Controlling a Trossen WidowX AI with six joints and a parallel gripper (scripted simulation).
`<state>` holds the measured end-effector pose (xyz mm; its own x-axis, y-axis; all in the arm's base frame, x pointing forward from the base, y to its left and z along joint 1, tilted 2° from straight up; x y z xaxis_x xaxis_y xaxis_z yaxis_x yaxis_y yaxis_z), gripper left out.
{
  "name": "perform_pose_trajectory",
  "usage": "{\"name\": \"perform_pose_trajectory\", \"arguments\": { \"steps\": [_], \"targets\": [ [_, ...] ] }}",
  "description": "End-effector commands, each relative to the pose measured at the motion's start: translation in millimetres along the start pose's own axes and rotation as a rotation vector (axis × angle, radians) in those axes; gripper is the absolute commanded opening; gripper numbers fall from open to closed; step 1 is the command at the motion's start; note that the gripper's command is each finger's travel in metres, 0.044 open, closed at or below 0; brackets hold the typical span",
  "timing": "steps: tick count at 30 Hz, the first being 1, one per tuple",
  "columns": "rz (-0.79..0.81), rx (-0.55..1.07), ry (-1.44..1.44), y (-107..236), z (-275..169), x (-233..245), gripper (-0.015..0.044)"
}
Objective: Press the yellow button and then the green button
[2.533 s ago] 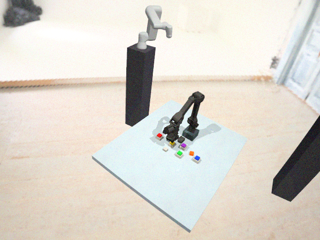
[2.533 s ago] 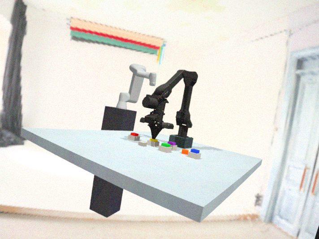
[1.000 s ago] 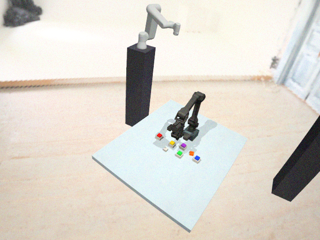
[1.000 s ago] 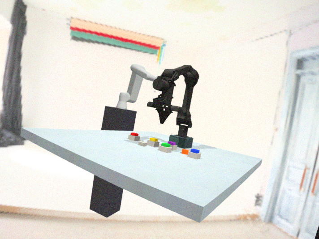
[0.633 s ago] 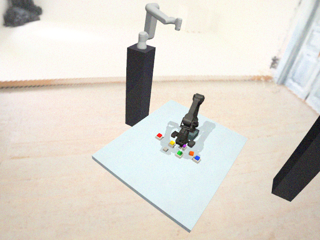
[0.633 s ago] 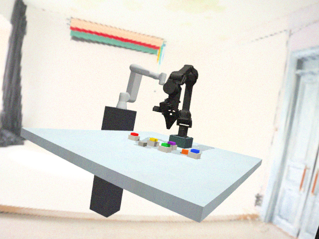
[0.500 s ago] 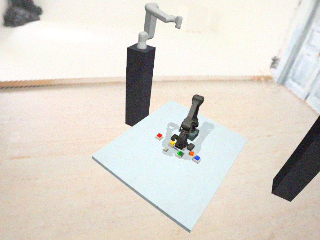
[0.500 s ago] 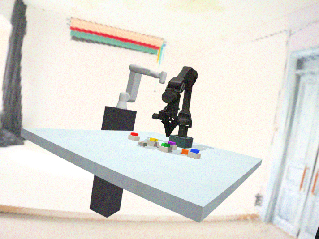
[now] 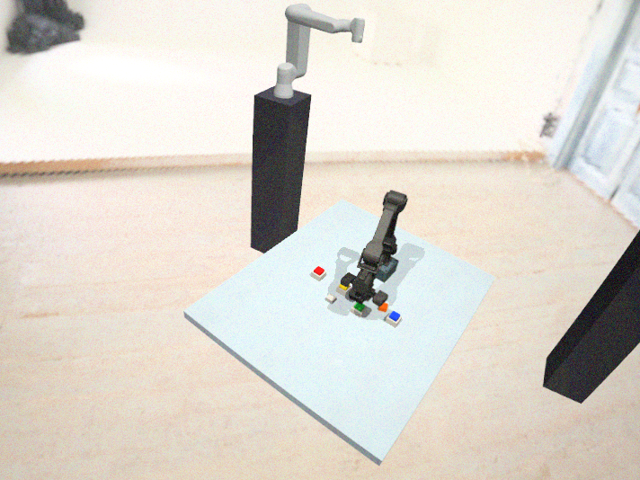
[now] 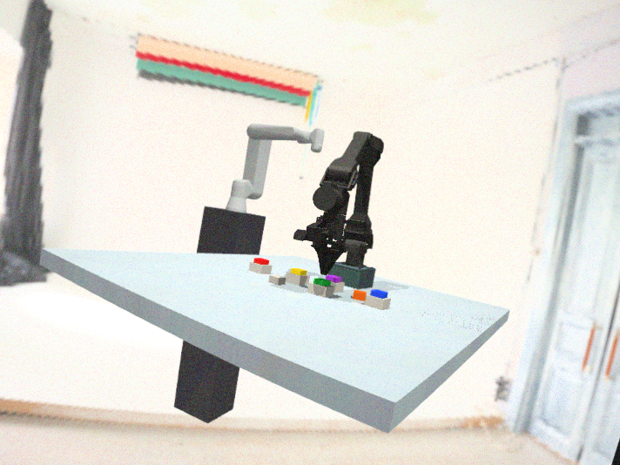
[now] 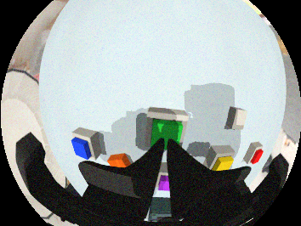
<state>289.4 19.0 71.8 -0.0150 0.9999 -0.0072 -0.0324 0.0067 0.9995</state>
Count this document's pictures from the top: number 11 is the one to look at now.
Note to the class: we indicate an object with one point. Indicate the small beige block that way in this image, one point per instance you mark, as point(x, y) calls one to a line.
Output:
point(236, 118)

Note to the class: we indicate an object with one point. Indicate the green button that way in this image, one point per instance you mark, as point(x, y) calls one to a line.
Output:
point(167, 124)

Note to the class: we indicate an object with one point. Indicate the yellow button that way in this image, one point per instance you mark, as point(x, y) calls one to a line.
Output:
point(219, 158)

